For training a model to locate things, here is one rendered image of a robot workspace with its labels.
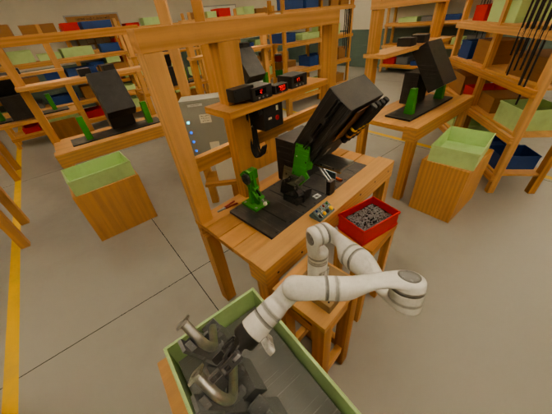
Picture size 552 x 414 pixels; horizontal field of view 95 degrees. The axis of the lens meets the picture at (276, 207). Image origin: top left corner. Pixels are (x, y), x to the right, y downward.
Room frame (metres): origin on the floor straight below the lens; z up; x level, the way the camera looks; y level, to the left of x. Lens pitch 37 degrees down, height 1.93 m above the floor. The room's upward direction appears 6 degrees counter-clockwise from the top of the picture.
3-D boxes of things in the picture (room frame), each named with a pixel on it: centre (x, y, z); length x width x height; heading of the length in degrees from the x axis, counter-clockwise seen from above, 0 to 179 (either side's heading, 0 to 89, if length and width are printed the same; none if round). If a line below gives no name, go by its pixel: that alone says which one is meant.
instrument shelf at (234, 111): (1.79, -0.05, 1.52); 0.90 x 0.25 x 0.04; 132
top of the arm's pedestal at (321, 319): (0.76, -0.16, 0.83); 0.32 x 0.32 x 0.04; 43
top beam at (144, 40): (1.82, -0.03, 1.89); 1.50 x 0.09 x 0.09; 132
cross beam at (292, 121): (1.87, 0.02, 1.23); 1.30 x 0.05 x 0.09; 132
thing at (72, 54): (6.79, 4.58, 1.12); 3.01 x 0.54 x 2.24; 127
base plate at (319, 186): (1.60, -0.23, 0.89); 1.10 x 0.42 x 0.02; 132
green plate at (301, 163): (1.50, -0.22, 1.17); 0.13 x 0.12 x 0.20; 132
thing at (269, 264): (1.39, -0.42, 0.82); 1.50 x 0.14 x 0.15; 132
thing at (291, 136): (1.77, -0.22, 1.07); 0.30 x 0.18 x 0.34; 132
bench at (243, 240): (1.60, -0.23, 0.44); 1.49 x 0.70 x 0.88; 132
